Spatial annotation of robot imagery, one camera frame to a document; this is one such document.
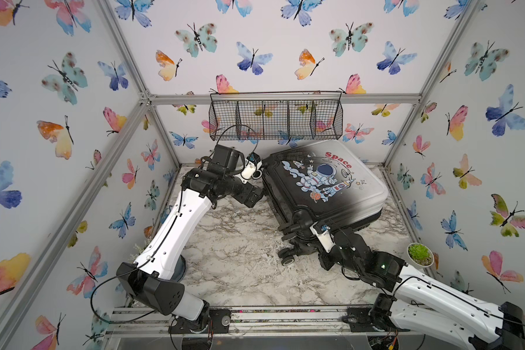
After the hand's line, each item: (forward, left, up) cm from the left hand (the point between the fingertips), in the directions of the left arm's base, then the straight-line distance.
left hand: (251, 185), depth 74 cm
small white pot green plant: (-18, -59, -20) cm, 65 cm away
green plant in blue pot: (-18, +28, -28) cm, 44 cm away
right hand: (-15, -21, -13) cm, 29 cm away
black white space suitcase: (+6, -28, -6) cm, 29 cm away
